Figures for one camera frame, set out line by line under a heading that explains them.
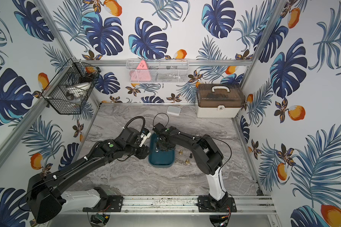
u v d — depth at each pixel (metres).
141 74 0.90
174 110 1.18
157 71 1.01
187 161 0.89
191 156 0.91
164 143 0.69
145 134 0.70
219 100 1.07
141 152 0.68
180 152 0.92
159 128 0.76
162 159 0.91
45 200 0.38
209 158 0.51
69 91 0.82
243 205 0.77
